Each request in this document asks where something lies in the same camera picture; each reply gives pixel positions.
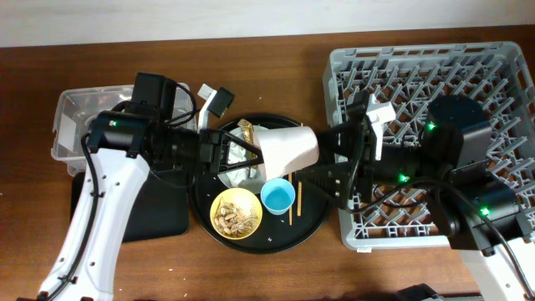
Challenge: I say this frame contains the grey dishwasher rack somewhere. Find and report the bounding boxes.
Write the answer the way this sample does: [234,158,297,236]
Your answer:
[323,42,534,252]

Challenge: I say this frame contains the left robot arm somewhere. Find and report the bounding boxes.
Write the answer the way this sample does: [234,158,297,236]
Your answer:
[37,73,263,300]

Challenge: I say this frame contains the gold foil wrapper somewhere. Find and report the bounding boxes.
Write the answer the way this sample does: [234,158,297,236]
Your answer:
[237,119,257,161]

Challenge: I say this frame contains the black rectangular tray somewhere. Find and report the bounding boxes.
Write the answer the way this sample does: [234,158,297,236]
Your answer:
[69,166,191,243]

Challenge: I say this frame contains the yellow bowl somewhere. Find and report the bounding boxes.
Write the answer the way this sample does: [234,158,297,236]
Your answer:
[210,188,262,240]

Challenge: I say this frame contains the grey round plate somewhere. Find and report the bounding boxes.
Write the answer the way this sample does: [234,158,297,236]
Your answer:
[217,142,265,194]

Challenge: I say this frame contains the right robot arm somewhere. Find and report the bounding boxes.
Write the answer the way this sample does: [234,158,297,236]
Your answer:
[295,92,534,300]

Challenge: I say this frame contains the light blue plastic cup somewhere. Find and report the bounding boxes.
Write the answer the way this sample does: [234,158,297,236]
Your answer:
[260,178,289,215]

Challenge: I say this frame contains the peanut shells food scraps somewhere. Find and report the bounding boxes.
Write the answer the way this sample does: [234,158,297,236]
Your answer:
[211,202,260,239]

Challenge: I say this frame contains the clear plastic storage bin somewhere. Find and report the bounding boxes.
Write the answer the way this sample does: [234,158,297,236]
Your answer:
[50,83,197,176]

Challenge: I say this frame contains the right wooden chopstick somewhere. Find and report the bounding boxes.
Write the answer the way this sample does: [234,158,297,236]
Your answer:
[296,122,304,217]

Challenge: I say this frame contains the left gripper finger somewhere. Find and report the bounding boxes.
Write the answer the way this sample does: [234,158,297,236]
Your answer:
[225,132,263,161]
[221,156,264,173]

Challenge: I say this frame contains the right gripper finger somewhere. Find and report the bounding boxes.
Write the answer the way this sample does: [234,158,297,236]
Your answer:
[295,162,347,209]
[317,125,355,160]

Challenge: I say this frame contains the pink plastic cup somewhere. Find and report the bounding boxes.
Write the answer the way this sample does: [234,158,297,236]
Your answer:
[253,126,319,181]

